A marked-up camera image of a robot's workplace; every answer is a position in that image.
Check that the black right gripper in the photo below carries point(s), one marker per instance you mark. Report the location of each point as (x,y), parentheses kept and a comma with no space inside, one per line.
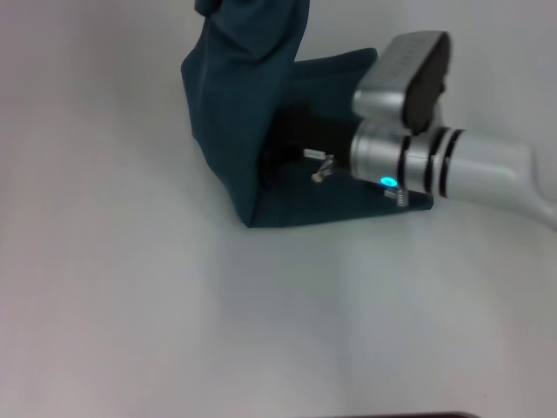
(304,135)

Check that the teal t-shirt with beige print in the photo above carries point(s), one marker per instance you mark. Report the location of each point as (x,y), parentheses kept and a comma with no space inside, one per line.
(230,109)

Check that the silver depth camera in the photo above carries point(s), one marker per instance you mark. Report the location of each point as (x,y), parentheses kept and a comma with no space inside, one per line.
(391,74)

